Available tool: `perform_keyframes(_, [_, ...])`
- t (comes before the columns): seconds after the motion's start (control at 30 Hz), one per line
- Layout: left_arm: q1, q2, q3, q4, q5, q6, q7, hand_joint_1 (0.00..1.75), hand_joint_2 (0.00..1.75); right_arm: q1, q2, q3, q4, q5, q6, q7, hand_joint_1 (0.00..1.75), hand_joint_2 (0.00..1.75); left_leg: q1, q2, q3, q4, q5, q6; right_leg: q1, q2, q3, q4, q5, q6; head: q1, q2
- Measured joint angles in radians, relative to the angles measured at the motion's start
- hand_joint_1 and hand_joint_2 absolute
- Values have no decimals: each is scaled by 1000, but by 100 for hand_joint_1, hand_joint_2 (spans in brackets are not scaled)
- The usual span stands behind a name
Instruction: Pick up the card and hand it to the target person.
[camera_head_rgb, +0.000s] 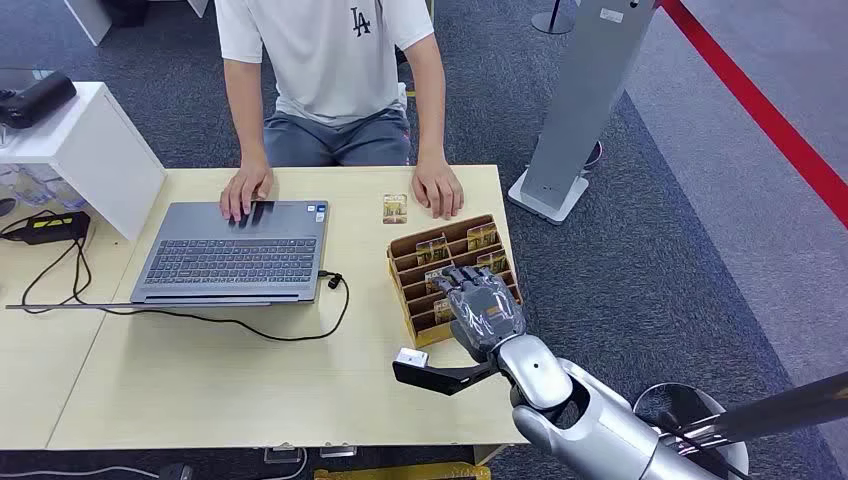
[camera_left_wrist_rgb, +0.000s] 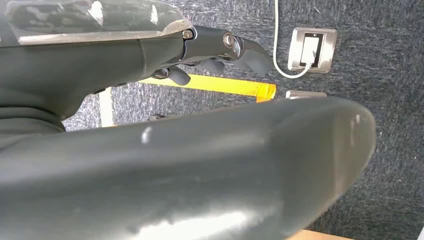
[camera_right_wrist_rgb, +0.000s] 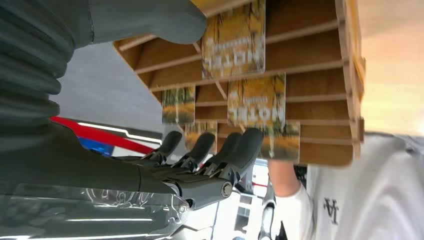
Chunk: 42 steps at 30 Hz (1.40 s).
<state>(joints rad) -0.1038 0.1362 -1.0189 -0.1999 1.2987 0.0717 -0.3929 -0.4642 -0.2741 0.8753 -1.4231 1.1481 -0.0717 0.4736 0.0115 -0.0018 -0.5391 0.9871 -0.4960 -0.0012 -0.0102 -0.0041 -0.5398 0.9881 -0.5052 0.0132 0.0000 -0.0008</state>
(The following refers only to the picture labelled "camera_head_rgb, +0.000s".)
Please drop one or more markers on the person's left hand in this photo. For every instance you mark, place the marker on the person's left hand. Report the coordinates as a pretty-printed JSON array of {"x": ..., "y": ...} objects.
[{"x": 437, "y": 189}]

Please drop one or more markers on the white furniture panel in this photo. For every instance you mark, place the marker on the white furniture panel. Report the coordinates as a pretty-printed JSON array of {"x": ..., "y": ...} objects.
[{"x": 89, "y": 18}]

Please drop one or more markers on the stanchion with round base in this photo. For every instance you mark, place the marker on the stanchion with round base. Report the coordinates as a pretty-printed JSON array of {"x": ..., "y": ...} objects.
[{"x": 553, "y": 23}]

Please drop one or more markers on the person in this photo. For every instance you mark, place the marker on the person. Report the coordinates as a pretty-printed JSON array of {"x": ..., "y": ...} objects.
[{"x": 331, "y": 60}]

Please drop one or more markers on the black power adapter, yellow labels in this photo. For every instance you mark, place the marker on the black power adapter, yellow labels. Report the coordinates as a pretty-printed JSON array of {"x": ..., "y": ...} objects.
[{"x": 50, "y": 227}]

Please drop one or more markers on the clear plastic packaging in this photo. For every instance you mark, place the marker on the clear plastic packaging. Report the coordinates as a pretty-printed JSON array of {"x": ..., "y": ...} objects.
[{"x": 40, "y": 189}]

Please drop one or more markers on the grey laptop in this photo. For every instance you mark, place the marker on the grey laptop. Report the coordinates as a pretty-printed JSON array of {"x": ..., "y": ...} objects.
[{"x": 232, "y": 255}]

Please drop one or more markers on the person's left forearm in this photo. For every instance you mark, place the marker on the person's left forearm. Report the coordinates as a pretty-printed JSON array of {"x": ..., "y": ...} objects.
[{"x": 430, "y": 99}]

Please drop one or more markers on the black device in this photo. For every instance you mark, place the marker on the black device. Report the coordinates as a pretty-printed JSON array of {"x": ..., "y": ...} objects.
[{"x": 36, "y": 99}]

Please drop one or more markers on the gold printed card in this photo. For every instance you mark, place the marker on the gold printed card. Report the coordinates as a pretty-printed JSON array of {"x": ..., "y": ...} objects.
[
  {"x": 432, "y": 279},
  {"x": 482, "y": 236},
  {"x": 442, "y": 311},
  {"x": 493, "y": 261},
  {"x": 431, "y": 251},
  {"x": 395, "y": 208}
]

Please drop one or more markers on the cardboard card holder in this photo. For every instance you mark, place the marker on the cardboard card holder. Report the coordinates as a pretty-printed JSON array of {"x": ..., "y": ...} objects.
[{"x": 424, "y": 331}]

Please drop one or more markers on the grey kiosk stand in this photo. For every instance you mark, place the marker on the grey kiosk stand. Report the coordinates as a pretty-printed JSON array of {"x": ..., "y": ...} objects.
[{"x": 583, "y": 99}]

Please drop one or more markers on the person's right forearm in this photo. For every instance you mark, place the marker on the person's right forearm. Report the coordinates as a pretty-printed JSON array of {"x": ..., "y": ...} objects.
[{"x": 246, "y": 112}]

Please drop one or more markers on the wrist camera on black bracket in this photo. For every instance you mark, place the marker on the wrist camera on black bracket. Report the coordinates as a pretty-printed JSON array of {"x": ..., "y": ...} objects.
[{"x": 437, "y": 378}]

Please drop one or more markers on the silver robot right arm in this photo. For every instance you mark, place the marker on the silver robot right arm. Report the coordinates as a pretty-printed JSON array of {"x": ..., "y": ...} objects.
[{"x": 596, "y": 430}]

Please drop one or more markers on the person's right hand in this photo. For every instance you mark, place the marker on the person's right hand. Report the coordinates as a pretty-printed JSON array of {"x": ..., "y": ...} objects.
[{"x": 244, "y": 191}]

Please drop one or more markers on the dark stanchion with chrome base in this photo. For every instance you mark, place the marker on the dark stanchion with chrome base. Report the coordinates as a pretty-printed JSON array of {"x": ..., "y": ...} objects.
[{"x": 782, "y": 407}]

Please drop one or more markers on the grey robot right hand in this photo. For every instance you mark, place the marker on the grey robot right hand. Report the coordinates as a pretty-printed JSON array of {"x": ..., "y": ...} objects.
[{"x": 487, "y": 308}]

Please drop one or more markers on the white cabinet box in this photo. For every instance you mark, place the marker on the white cabinet box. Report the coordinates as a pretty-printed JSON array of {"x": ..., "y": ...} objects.
[{"x": 86, "y": 152}]

